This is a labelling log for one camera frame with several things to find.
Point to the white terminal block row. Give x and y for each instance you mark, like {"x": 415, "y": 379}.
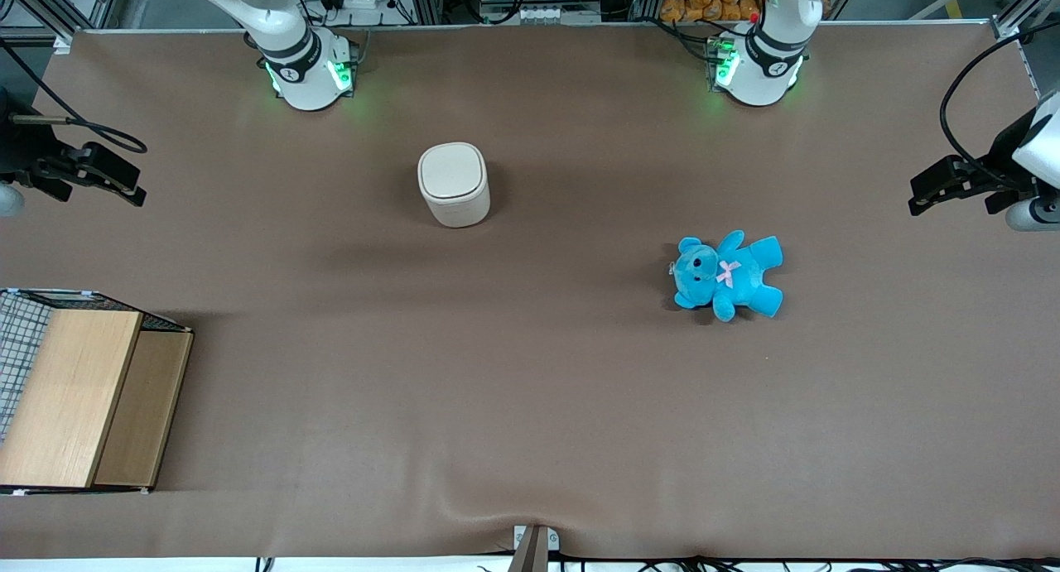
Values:
{"x": 555, "y": 14}

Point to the dark wooden board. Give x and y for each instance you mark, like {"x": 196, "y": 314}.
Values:
{"x": 145, "y": 406}

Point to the brown table cloth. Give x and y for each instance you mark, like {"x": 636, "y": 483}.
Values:
{"x": 497, "y": 390}

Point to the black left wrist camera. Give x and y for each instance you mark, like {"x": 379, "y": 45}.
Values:
{"x": 940, "y": 179}

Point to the cream lidded trash can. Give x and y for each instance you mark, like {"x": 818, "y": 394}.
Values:
{"x": 454, "y": 183}

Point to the blue teddy bear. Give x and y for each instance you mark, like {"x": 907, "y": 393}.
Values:
{"x": 741, "y": 276}

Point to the aluminium frame post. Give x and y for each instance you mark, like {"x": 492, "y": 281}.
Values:
{"x": 1023, "y": 5}
{"x": 50, "y": 5}

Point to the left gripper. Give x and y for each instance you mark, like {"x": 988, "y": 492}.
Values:
{"x": 999, "y": 173}

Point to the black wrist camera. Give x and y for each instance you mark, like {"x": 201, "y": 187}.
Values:
{"x": 108, "y": 170}
{"x": 940, "y": 179}

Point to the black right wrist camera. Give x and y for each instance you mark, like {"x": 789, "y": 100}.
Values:
{"x": 108, "y": 170}

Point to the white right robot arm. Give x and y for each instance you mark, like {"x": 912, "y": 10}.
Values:
{"x": 306, "y": 75}

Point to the light wooden board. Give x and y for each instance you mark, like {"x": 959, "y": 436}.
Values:
{"x": 70, "y": 390}

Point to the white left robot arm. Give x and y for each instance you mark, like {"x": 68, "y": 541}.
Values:
{"x": 766, "y": 67}

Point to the black grey-tipped right gripper finger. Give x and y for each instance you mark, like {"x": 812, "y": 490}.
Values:
{"x": 10, "y": 199}

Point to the grey metal table bracket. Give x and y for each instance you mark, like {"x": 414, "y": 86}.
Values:
{"x": 534, "y": 547}

